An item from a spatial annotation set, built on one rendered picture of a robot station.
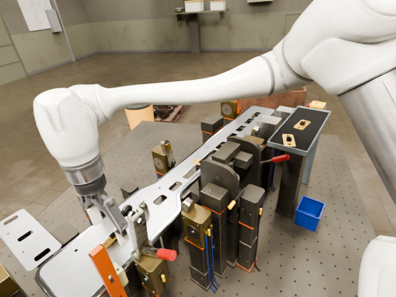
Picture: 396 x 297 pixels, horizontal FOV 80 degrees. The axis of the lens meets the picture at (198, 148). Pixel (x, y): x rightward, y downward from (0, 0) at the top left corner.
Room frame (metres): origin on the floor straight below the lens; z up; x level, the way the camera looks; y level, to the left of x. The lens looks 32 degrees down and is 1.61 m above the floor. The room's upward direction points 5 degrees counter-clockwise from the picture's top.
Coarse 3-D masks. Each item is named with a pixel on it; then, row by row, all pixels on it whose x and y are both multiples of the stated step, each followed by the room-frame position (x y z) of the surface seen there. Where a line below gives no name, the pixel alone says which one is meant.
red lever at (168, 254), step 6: (144, 246) 0.39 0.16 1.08; (144, 252) 0.37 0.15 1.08; (150, 252) 0.35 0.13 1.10; (156, 252) 0.34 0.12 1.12; (162, 252) 0.33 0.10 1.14; (168, 252) 0.32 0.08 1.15; (174, 252) 0.32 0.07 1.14; (162, 258) 0.32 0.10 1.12; (168, 258) 0.31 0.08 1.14; (174, 258) 0.31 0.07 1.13
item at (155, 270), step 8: (144, 256) 0.37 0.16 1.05; (152, 256) 0.37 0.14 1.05; (136, 264) 0.36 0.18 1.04; (144, 264) 0.35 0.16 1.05; (152, 264) 0.35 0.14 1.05; (160, 264) 0.35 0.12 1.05; (144, 272) 0.34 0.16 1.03; (152, 272) 0.33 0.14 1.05; (160, 272) 0.35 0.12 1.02; (168, 272) 0.37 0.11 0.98; (144, 280) 0.35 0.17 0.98; (152, 280) 0.33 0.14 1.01; (160, 280) 0.34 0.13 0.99; (168, 280) 0.36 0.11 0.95; (152, 288) 0.34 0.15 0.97; (160, 288) 0.34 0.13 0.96; (168, 288) 0.37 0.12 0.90; (152, 296) 0.36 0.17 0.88; (160, 296) 0.34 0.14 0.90; (168, 296) 0.35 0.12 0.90
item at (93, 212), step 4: (92, 208) 0.51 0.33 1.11; (96, 208) 0.51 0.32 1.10; (88, 212) 0.50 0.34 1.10; (92, 212) 0.50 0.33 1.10; (96, 212) 0.51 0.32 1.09; (92, 216) 0.50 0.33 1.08; (96, 216) 0.51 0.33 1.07; (100, 216) 0.52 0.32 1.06; (92, 220) 0.50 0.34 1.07; (96, 220) 0.50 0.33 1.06; (100, 220) 0.51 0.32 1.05; (96, 224) 0.50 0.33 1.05
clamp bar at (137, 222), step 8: (128, 208) 0.39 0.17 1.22; (128, 216) 0.37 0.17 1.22; (136, 216) 0.36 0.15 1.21; (144, 216) 0.38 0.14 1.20; (128, 224) 0.36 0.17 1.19; (136, 224) 0.36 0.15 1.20; (144, 224) 0.36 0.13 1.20; (136, 232) 0.36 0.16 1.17; (144, 232) 0.38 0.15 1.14; (136, 240) 0.36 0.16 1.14; (144, 240) 0.38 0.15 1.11; (136, 248) 0.37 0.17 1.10
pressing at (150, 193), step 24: (240, 120) 1.23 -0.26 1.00; (216, 144) 0.98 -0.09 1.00; (192, 168) 0.81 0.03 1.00; (144, 192) 0.68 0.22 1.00; (168, 192) 0.67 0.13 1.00; (168, 216) 0.55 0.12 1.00; (72, 240) 0.49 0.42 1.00; (96, 240) 0.48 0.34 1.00; (48, 264) 0.41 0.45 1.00; (72, 264) 0.40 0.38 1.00; (120, 264) 0.39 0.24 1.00; (48, 288) 0.34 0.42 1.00; (72, 288) 0.33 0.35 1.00; (96, 288) 0.33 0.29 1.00
